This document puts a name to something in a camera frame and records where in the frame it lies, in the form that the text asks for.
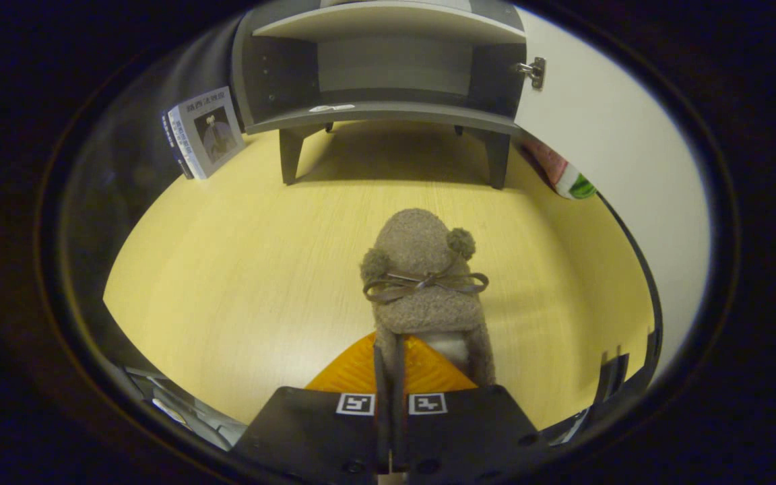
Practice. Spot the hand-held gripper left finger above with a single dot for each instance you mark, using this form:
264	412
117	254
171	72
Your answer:
380	431

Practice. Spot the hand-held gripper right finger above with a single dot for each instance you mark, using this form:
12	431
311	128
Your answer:
403	431

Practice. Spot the brown fuzzy shoe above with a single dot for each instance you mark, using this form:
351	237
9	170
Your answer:
422	242

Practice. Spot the white shoe cabinet door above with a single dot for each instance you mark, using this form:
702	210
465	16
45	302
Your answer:
617	135

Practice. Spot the metal door hinge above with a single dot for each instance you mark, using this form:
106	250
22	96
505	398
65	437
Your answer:
536	71

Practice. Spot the watermelon slice toy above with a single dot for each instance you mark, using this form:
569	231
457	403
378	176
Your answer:
573	183

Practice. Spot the dark cover book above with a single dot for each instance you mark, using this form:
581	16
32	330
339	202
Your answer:
169	138

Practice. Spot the black backdrop cloth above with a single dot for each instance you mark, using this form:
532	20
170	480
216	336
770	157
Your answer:
125	168

